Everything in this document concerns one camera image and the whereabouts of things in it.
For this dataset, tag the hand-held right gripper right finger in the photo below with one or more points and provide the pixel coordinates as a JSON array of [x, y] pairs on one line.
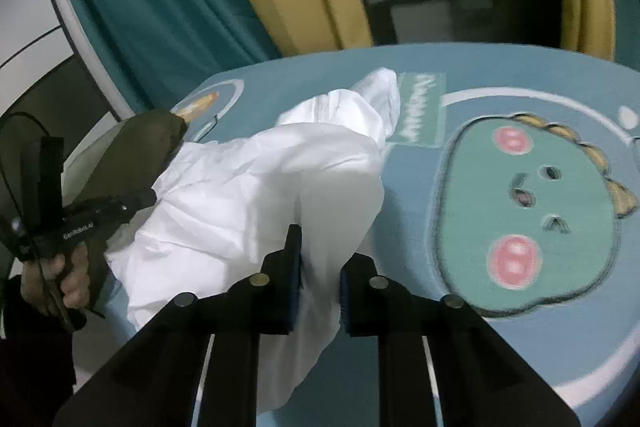
[[345, 297]]

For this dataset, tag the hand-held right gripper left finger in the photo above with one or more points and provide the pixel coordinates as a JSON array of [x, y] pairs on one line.
[[295, 279]]

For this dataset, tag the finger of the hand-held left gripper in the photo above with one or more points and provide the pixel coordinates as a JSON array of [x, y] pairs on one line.
[[127, 204]]

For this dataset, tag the white garment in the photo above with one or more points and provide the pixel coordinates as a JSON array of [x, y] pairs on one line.
[[250, 187]]

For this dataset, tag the person's left forearm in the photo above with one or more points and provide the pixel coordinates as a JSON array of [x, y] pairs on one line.
[[30, 367]]

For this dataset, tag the person's left hand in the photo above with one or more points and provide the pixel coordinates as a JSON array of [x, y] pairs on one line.
[[77, 279]]

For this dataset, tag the olive green cloth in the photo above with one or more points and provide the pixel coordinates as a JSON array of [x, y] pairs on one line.
[[145, 142]]

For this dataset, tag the blue printed blanket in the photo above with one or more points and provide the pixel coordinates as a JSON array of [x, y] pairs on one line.
[[425, 207]]

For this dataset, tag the teal curtain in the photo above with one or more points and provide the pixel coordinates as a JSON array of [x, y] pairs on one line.
[[165, 7]]

